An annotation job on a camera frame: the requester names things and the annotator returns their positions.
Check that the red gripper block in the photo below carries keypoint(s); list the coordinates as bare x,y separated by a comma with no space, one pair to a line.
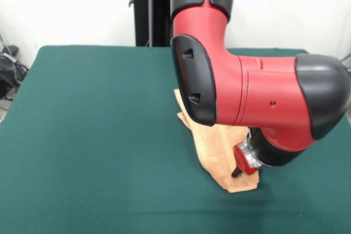
244,162

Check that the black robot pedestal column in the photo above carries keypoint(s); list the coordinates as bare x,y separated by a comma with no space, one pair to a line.
150,12

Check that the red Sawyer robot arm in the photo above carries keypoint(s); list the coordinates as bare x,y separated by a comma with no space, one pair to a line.
260,94

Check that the tan terry towel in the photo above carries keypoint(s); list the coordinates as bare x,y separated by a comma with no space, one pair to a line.
214,157

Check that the dark green table cloth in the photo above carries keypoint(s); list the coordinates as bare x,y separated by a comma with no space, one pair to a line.
82,135

